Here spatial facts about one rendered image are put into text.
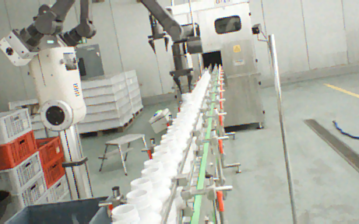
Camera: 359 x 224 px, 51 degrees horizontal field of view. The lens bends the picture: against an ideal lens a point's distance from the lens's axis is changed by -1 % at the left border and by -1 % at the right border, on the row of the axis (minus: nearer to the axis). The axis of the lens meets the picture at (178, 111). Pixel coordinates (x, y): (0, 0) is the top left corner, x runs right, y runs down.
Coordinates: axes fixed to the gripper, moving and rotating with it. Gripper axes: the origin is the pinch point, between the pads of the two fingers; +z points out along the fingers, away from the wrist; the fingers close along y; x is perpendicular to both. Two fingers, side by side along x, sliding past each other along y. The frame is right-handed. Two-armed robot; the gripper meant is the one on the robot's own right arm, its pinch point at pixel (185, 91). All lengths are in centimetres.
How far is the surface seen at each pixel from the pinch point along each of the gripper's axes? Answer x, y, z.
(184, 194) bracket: -79, 5, 14
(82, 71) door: 983, -414, -12
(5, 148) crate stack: 135, -174, 38
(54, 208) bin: -39, -47, 29
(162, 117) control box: 11.9, -13.7, 11.1
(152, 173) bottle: -89, 1, 5
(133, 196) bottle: -97, -1, 6
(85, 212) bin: -39, -36, 32
